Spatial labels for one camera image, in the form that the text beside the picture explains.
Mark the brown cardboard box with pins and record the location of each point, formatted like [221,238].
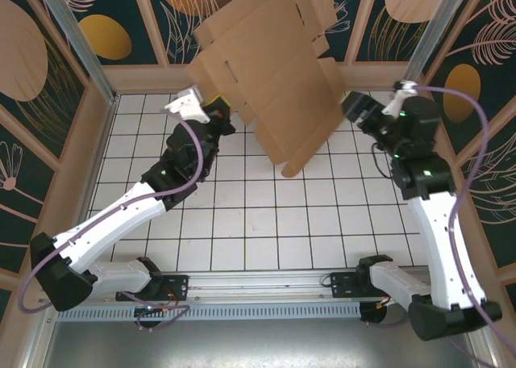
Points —
[274,81]

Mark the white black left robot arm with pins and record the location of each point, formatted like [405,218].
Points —
[121,214]

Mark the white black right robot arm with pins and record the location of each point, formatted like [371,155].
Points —
[443,247]

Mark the small green circuit board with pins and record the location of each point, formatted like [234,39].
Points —
[151,310]

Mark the yellow power connector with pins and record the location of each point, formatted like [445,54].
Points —
[382,304]

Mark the grey metal sheet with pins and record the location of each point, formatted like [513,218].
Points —
[258,344]

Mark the aluminium frame post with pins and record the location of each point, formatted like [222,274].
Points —
[429,41]
[78,41]

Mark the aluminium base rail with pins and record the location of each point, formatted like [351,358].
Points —
[258,283]

